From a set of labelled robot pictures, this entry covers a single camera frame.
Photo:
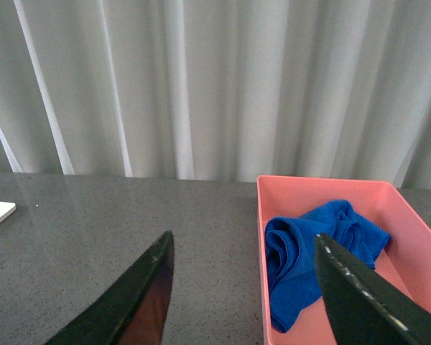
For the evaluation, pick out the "pink plastic box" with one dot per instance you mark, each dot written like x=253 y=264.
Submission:
x=405 y=261

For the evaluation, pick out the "blue microfiber cloth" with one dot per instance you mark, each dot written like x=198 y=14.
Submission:
x=292 y=281

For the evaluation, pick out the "white pleated curtain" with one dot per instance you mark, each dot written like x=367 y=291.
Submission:
x=217 y=90

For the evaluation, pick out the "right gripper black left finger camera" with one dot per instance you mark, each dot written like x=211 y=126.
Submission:
x=134 y=309

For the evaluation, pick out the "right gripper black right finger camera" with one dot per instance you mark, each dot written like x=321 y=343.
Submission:
x=363 y=307

